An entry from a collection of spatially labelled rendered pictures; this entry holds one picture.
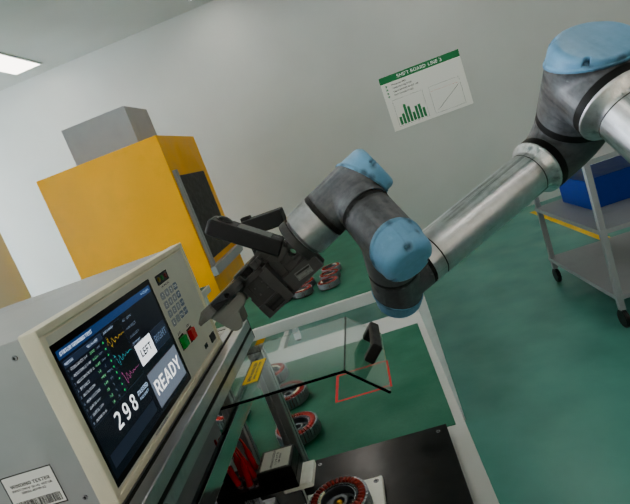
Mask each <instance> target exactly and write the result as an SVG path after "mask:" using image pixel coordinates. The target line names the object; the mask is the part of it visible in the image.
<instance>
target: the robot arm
mask: <svg viewBox="0 0 630 504"><path fill-rule="evenodd" d="M605 142H607V143H608V144H609V145H610V146H611V147H612V148H613V149H615V150H616V151H617V152H618V153H619V154H620V155H621V156H622V157H623V158H624V159H625V160H626V161H628V162H629V163H630V25H628V24H624V23H620V22H614V21H594V22H587V23H582V24H579V25H575V26H573V27H570V28H568V29H566V30H564V31H562V32H561V33H559V34H558V35H557V36H556V37H555V38H554V39H553V40H552V41H551V43H550V44H549V46H548V49H547V54H546V58H545V60H544V61H543V74H542V80H541V86H540V92H539V98H538V104H537V110H536V116H535V120H534V124H533V126H532V129H531V131H530V133H529V134H528V136H527V138H526V139H525V140H524V141H523V142H522V143H521V144H519V145H518V146H517V147H516V148H515V149H514V151H513V155H512V159H510V160H509V161H508V162H507V163H506V164H504V165H503V166H502V167H501V168H499V169H498V170H497V171H496V172H494V173H493V174H492V175H491V176H489V177H488V178H487V179H486V180H484V181H483V182H482V183H481V184H479V185H478V186H477V187H476V188H474V189H473V190H472V191H471V192H469V193H468V194H467V195H466V196H465V197H463V198H462V199H461V200H460V201H458V202H457V203H456V204H455V205H453V206H452V207H451V208H450V209H448V210H447V211H446V212H445V213H443V214H442V215H441V216H440V217H438V218H437V219H436V220H435V221H433V222H432V223H431V224H430V225H428V226H427V227H426V228H425V229H424V230H422V229H421V228H420V226H419V225H418V224H417V223H416V222H415V221H413V220H412V219H410V218H409V217H408V216H407V214H406V213H405V212H404V211H403V210H402V209H401V208H400V207H399V206H398V205H397V204H396V203H395V202H394V201H393V200H392V199H391V198H390V197H389V195H388V194H387V192H388V189H389V188H390V187H391V186H392V184H393V179H392V178H391V177H390V176H389V175H388V173H387V172H386V171H385V170H384V169H383V168H382V167H381V166H380V165H379V164H378V163H377V162H376V161H375V160H374V159H373V158H372V157H371V156H370V155H369V154H368V153H367V152H366V151H365V150H363V149H356V150H354V151H353V152H352V153H351V154H350V155H349V156H348V157H347V158H345V159H344V160H343V161H342V162H341V163H338V164H337V165H336V166H335V169H334V170H333V171H332V172H331V173H330V174H329V175H328V176H327V177H326V178H325V179H324V180H323V181H322V182H321V183H320V184H319V185H318V186H317V187H316V188H315V189H314V190H313V191H312V192H311V193H310V194H309V195H308V196H307V197H306V198H305V199H304V200H303V201H302V202H301V203H300V204H299V205H298V206H297V207H296V208H295V209H294V210H293V211H292V212H291V213H290V214H288V215H287V217H286V220H284V221H283V222H282V223H281V224H280V225H279V230H280V232H281V234H282V235H283V236H281V235H277V234H274V233H271V232H268V231H265V230H261V229H258V228H255V227H252V226H249V225H245V224H242V223H239V222H236V221H233V220H231V219H230V218H228V217H226V216H214V217H212V218H211V219H209V220H208V221H207V225H206V228H205V234H206V235H208V236H211V237H214V238H215V239H217V240H220V241H227V242H231V243H234V244H237V245H240V246H244V247H247V248H250V249H253V250H256V252H255V255H254V256H253V257H252V258H251V259H250V260H249V261H248V262H247V263H246V264H245V265H244V266H243V267H242V268H241V269H240V270H239V271H238V272H237V273H236V274H235V276H234V277H233V278H234V279H233V280H232V281H231V282H230V283H229V284H228V285H227V286H226V287H225V288H224V289H223V290H222V291H221V292H220V293H219V294H218V295H217V296H216V297H215V298H214V299H213V300H212V301H211V302H210V303H209V305H208V306H207V307H206V308H205V309H204V310H203V311H202V312H201V315H200V319H199V323H198V324H199V325H200V326H202V325H203V324H205V323H206V322H207V321H208V320H209V319H212V320H215V321H217V322H218V323H220V324H222V325H224V326H225V327H227V328H229V329H231V330H233V331H238V330H240V329H241V328H242V326H243V322H244V321H245V320H246V319H247V317H248V314H247V312H246V309H245V306H244V304H245V303H246V300H247V299H248V298H249V297H250V298H251V301H252V302H253V303H254V304H255V305H256V306H258V307H259V309H260V310H261V311H262V312H263V313H264V314H266V315H267V316H268V317H269V318H271V317H272V316H273V315H274V314H275V313H276V312H277V311H278V310H279V309H280V308H281V307H283V306H284V305H285V304H286V303H287V302H288V301H290V300H291V299H292V297H293V296H294V295H295V292H296V291H297V290H298V289H299V288H300V287H301V286H302V285H303V284H304V283H305V282H306V281H307V280H309V279H310V278H311V277H312V276H313V275H314V274H315V273H316V272H317V271H318V270H319V269H320V268H321V267H322V266H323V265H324V263H323V262H324V261H325V259H324V258H323V257H322V256H321V255H320V254H319V253H322V252H323V251H324V250H325V249H326V248H327V247H329V246H330V245H331V244H332V243H333V242H334V241H335V240H336V239H337V238H338V237H339V236H340V235H341V234H342V233H343V232H344V231H345V230H347V231H348V233H349V234H350V235H351V236H352V238H353V239H354V240H355V241H356V243H357V244H358V245H359V247H360V248H361V250H362V253H363V257H364V261H365V265H366V269H367V272H368V275H369V279H370V283H371V292H372V295H373V297H374V299H375V300H376V303H377V305H378V307H379V309H380V310H381V312H383V313H384V314H386V315H388V316H390V317H393V318H405V317H408V316H410V315H412V314H414V313H415V312H416V311H417V310H418V309H419V307H420V305H421V302H422V299H423V293H424V292H425V291H426V290H427V289H428V288H430V287H431V286H432V285H433V284H434V283H435V282H436V281H438V280H439V279H440V278H441V277H443V276H444V275H445V274H446V273H447V272H449V271H450V270H451V269H452V268H453V267H454V266H456V265H457V264H458V263H459V262H460V261H462V260H463V259H464V258H465V257H466V256H468V255H469V254H470V253H471V252H472V251H474V250H475V249H476V248H477V247H478V246H480V245H481V244H482V243H483V242H484V241H486V240H487V239H488V238H489V237H490V236H492V235H493V234H494V233H495V232H496V231H498V230H499V229H500V228H501V227H502V226H504V225H505V224H506V223H507V222H508V221H509V220H511V219H512V218H513V217H514V216H515V215H517V214H518V213H519V212H520V211H521V210H523V209H524V208H525V207H526V206H527V205H529V204H530V203H531V202H532V201H533V200H535V199H536V198H537V197H538V196H539V195H541V194H542V193H543V192H552V191H555V190H556V189H558V188H559V187H560V186H561V185H563V184H564V183H565V182H566V181H567V180H569V179H570V178H571V177H572V176H573V175H574V174H575V173H576V172H577V171H578V170H580V169H581V168H582V167H583V166H584V165H585V164H586V163H587V162H588V161H589V160H590V159H591V158H592V157H593V156H594V155H595V154H596V153H597V152H598V150H599V149H600V148H601V147H602V146H603V144H604V143H605ZM284 239H285V240H284ZM290 249H294V250H295V251H296V253H292V252H291V251H290Z"/></svg>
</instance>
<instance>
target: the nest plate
mask: <svg viewBox="0 0 630 504"><path fill-rule="evenodd" d="M364 481H365V482H366V484H367V486H368V489H369V491H370V494H371V496H372V499H373V504H386V497H385V488H384V480H383V477H382V475H381V476H377V477H374V478H370V479H366V480H364Z"/></svg>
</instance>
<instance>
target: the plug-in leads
mask: <svg viewBox="0 0 630 504"><path fill-rule="evenodd" d="M239 441H240V442H241V443H242V444H243V447H244V450H245V454H246V456H247V458H248V460H249V461H248V460H246V459H245V457H244V456H243V455H242V453H241V452H240V451H239V449H238V448H237V447H236V448H235V452H236V453H235V452H234V454H233V457H234V462H235V465H236V468H237V470H238V473H239V478H240V479H242V478H243V477H244V478H245V481H246V484H247V486H246V488H247V489H249V490H250V489H252V488H253V487H254V485H255V484H254V482H252V481H255V480H257V479H258V478H257V474H256V472H258V468H259V466H258V465H257V463H256V461H255V459H254V457H253V455H252V453H251V451H250V450H249V449H248V448H247V446H246V445H245V444H244V442H243V441H242V440H241V439H240V438H239ZM236 454H237V455H238V457H237V455H236ZM239 458H240V460H239ZM249 462H250V463H249ZM229 481H233V483H234V485H235V489H239V487H240V486H241V485H243V483H242V482H240V480H239V479H238V477H237V475H236V474H235V471H234V469H233V467H232V465H231V466H229V467H228V470H227V473H226V476H225V478H224V481H223V482H224V483H226V482H229Z"/></svg>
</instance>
